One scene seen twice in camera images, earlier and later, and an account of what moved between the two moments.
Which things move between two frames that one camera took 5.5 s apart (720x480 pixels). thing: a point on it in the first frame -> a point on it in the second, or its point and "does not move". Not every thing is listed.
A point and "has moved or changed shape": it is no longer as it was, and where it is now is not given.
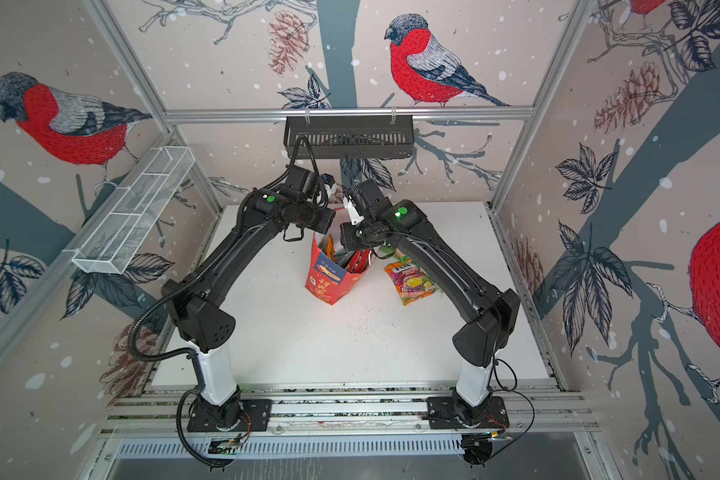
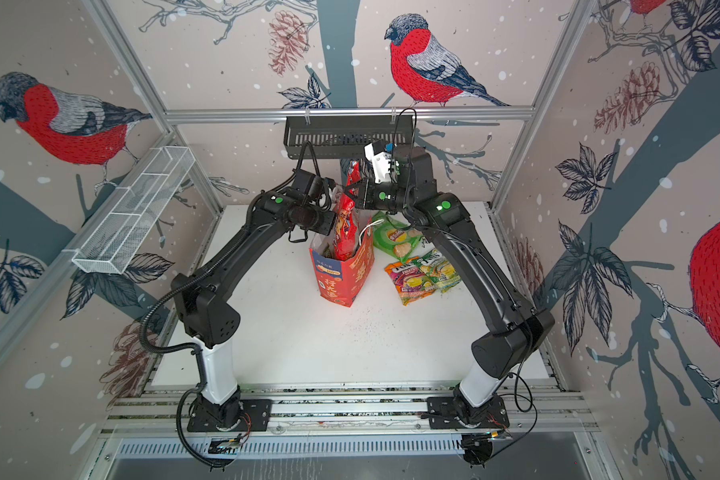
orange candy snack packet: [412, 283] does not move
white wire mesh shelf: [131, 213] does not move
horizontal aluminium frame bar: [418, 115] does not move
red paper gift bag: [326, 278] has moved or changed shape
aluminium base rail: [535, 410] does not move
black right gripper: [350, 240] -> [371, 195]
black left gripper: [328, 216] does not move
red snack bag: [360, 261] -> [346, 246]
